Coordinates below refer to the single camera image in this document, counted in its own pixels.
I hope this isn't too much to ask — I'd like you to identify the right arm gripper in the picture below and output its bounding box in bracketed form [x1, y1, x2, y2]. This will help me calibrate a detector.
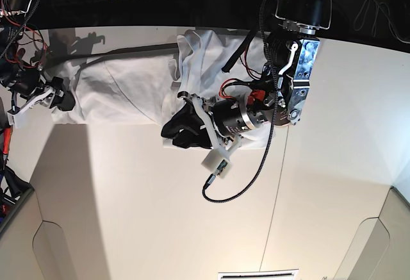
[6, 68, 76, 113]

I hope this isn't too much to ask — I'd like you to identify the white vent grille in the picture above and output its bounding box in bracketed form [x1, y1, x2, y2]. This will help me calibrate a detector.
[218, 269, 299, 280]

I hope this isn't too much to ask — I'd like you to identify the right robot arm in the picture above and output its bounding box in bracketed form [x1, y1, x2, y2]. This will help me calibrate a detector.
[1, 0, 75, 114]

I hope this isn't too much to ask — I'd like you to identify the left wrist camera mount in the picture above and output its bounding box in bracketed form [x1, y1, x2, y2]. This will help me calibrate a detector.
[177, 91, 243, 178]

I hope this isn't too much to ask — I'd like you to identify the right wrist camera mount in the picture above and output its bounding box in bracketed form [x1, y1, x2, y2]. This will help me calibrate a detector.
[7, 85, 63, 128]

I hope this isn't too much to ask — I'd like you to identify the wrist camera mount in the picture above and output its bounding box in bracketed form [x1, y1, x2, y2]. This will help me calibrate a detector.
[177, 91, 243, 178]
[7, 85, 63, 128]

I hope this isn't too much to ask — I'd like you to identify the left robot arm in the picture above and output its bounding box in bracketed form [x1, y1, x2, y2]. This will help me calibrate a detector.
[161, 0, 332, 149]

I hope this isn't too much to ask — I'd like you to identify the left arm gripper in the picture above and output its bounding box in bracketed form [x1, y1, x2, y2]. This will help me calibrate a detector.
[161, 90, 272, 149]

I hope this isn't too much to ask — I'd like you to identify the grey bin with tools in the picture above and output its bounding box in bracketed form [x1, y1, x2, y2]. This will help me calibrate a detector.
[1, 166, 35, 236]

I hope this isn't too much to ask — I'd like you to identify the white t-shirt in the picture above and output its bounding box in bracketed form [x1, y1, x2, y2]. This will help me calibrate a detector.
[43, 28, 276, 151]

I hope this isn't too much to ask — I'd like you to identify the orange handled tool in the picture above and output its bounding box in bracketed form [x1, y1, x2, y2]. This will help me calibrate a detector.
[1, 126, 13, 170]

